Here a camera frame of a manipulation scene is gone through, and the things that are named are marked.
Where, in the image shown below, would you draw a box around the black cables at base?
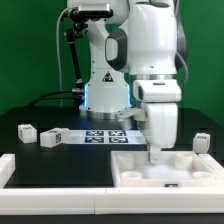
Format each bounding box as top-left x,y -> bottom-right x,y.
26,87 -> 86,108

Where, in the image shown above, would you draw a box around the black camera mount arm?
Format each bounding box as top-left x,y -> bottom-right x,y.
64,13 -> 88,91

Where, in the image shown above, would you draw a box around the tag marker sheet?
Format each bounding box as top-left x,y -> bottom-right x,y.
65,130 -> 146,145

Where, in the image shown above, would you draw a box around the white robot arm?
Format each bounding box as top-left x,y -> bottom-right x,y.
67,0 -> 185,162

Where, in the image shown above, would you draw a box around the white U-shaped fence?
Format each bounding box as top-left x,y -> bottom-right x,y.
0,154 -> 224,215

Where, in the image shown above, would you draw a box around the white square table top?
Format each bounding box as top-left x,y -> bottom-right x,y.
111,151 -> 224,188

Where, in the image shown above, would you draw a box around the black camera on mount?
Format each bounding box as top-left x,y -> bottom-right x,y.
78,3 -> 113,18

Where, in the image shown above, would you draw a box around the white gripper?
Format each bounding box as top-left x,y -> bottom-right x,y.
116,103 -> 178,163

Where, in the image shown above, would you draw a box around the grey cable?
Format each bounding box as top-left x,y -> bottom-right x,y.
55,7 -> 72,108

